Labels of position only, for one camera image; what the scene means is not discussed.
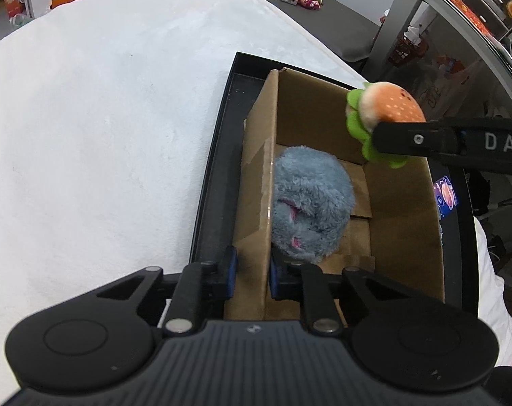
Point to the grey table leg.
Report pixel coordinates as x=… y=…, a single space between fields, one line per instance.
x=393 y=25

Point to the glass top table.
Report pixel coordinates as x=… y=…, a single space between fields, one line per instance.
x=472 y=38

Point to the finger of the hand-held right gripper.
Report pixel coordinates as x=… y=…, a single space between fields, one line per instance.
x=408 y=141

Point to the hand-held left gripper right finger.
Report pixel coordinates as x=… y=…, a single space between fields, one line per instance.
x=273 y=280

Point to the brown cardboard box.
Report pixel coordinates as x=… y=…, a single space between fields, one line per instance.
x=408 y=228

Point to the burger plush toy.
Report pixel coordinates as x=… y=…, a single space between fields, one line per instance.
x=391 y=101

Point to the grey furry plush toy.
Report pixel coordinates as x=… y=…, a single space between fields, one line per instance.
x=311 y=190

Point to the clear plastic bag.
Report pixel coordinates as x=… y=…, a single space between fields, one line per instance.
x=446 y=84

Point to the red basket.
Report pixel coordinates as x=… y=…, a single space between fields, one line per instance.
x=406 y=50

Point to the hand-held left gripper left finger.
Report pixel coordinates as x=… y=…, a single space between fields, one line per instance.
x=232 y=271

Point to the black plastic tray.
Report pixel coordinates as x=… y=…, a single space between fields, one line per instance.
x=222 y=169

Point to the dark grey bench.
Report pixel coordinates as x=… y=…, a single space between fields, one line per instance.
x=336 y=21

